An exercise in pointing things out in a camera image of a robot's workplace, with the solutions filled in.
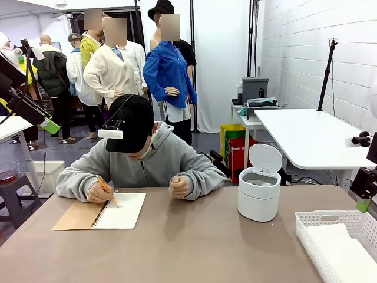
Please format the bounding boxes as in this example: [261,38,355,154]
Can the white height-adjustable table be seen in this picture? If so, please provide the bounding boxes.
[0,116,41,197]

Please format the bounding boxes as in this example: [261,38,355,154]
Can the black camera tripod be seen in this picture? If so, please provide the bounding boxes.
[316,37,339,112]

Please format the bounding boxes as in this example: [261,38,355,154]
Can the red bag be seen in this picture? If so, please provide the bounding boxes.
[229,136,259,183]

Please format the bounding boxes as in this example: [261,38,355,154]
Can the green bag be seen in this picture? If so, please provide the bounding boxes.
[225,129,251,166]

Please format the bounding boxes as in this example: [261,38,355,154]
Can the yellow jacket mannequin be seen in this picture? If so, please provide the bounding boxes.
[80,8,104,70]

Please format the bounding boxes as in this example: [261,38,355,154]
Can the white side table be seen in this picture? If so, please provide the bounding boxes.
[230,100,266,141]

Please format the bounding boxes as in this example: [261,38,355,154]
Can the black floor equipment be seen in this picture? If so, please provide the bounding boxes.
[200,150,232,177]

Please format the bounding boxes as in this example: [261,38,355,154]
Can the person left hand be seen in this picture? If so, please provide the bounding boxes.
[168,175,189,199]

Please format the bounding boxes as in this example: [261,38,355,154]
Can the grey plastic stool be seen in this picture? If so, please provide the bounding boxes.
[0,173,42,229]

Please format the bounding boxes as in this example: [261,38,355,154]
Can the spiral notebook brown cover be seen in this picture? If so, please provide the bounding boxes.
[51,192,147,231]

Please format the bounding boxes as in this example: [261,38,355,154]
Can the grey box appliance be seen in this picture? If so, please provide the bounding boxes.
[237,77,270,106]

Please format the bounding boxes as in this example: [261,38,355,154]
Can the grey cap mannequin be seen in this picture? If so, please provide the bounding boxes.
[66,33,105,139]

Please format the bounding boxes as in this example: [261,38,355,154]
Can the white small trash bin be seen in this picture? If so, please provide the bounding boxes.
[237,143,283,222]

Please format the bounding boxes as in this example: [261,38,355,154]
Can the black light stand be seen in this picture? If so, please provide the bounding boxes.
[247,0,262,79]

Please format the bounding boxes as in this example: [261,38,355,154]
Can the person left forearm grey sleeve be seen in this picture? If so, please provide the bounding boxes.
[184,169,227,201]

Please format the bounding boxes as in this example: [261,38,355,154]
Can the white shirt mannequin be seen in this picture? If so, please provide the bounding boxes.
[117,40,148,98]

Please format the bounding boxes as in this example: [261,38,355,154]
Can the large white desk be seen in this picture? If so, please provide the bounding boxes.
[254,108,377,192]

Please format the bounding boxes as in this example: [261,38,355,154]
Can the person head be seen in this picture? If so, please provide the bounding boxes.
[129,123,158,162]

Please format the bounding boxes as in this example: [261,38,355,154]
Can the person right forearm grey sleeve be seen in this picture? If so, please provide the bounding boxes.
[55,166,100,203]

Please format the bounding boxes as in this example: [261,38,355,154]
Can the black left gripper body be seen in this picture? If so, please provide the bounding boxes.
[0,54,27,103]

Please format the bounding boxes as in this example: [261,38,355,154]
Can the black head camera mount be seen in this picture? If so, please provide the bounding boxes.
[105,119,124,131]

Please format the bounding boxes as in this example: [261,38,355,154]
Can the cream cardigan mannequin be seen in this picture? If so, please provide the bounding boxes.
[83,17,141,110]

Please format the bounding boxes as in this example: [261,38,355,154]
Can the white head camera box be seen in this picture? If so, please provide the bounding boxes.
[97,129,124,140]

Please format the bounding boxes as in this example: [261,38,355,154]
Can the white perforated plastic basket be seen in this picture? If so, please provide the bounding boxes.
[295,209,377,283]

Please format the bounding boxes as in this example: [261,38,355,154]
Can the grey hoodie torso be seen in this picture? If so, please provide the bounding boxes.
[76,122,219,189]

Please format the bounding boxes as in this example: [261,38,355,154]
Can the black vertical pole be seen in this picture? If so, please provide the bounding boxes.
[190,0,197,133]

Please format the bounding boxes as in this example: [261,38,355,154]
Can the black head camera cable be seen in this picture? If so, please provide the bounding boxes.
[108,94,135,121]

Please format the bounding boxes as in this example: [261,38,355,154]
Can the grey tray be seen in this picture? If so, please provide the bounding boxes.
[244,97,279,120]

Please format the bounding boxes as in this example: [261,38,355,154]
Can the white storage box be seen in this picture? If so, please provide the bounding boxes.
[22,160,65,195]

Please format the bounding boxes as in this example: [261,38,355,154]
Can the dark puffer jacket mannequin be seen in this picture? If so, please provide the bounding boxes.
[32,34,76,141]

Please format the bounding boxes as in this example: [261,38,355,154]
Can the black bucket hat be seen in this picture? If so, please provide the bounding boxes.
[147,0,175,21]

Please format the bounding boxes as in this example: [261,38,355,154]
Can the black tripod with phone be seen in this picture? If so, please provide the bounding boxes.
[19,38,47,113]

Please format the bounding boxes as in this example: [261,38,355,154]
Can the flat white paper stack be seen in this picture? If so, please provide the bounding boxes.
[303,223,377,283]

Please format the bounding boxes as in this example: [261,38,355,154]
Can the clear bowl red liquid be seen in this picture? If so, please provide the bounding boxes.
[0,162,21,184]

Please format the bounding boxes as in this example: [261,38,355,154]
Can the person right hand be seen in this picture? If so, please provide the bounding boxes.
[87,181,116,204]

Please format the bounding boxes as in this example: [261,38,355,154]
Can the yellow pencil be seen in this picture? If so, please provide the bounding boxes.
[95,174,120,208]

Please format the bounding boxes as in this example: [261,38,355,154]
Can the black baseball cap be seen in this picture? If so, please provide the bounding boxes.
[105,94,155,154]

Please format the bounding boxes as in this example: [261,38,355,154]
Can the black clamp mount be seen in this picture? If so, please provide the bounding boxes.
[345,131,372,148]

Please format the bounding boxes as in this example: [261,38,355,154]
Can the blue shirt mannequin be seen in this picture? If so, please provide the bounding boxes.
[143,14,198,145]

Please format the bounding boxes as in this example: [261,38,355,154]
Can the yellow bag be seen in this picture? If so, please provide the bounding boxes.
[220,123,246,164]

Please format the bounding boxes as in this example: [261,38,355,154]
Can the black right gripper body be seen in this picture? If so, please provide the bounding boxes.
[349,166,377,200]

